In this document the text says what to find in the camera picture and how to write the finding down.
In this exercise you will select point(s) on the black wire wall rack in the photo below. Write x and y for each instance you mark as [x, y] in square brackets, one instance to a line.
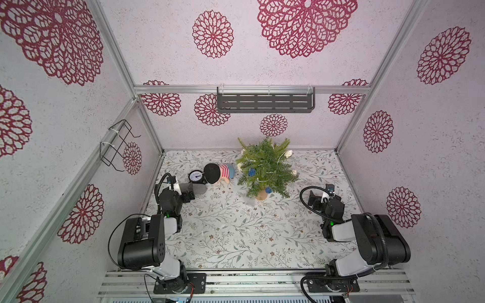
[121, 153]

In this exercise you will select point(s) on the small black alarm clock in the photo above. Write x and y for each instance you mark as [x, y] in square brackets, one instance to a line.
[197, 177]

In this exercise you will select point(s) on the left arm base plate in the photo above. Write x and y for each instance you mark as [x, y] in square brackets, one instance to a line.
[191, 283]

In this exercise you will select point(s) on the wrist white camera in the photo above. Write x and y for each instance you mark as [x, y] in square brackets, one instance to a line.
[328, 193]
[173, 183]

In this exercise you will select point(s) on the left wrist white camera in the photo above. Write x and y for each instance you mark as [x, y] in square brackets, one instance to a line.
[173, 183]

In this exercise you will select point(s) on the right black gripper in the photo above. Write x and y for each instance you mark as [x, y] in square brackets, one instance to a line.
[316, 199]

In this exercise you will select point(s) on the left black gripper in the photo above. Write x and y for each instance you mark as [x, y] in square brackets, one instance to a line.
[187, 198]

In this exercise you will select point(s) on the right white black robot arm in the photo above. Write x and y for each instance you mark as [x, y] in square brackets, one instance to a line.
[379, 243]

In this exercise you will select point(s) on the clear battery box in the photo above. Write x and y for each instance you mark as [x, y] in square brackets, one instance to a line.
[250, 201]

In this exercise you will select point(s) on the small green christmas tree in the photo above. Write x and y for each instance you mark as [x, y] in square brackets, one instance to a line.
[265, 166]

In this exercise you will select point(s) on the plush doll striped shirt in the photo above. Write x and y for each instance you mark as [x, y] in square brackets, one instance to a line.
[214, 173]

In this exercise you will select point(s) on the dark grey wall shelf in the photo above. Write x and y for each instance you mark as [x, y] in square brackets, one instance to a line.
[265, 103]

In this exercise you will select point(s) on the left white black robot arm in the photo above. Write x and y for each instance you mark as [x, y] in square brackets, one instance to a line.
[143, 247]

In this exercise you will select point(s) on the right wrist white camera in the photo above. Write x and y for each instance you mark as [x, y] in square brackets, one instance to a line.
[328, 193]

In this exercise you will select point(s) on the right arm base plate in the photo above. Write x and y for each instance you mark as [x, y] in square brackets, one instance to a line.
[320, 282]

